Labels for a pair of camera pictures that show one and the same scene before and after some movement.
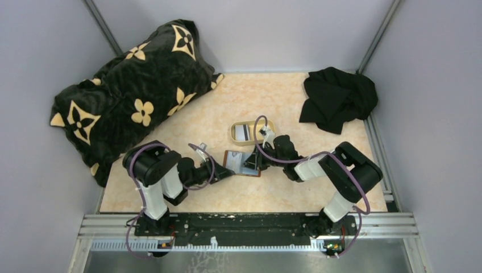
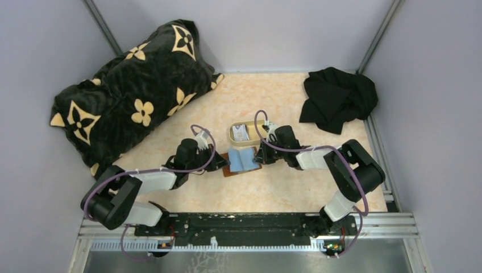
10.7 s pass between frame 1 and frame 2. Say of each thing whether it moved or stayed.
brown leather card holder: moved
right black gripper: moved
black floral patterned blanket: stayed
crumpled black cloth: stayed
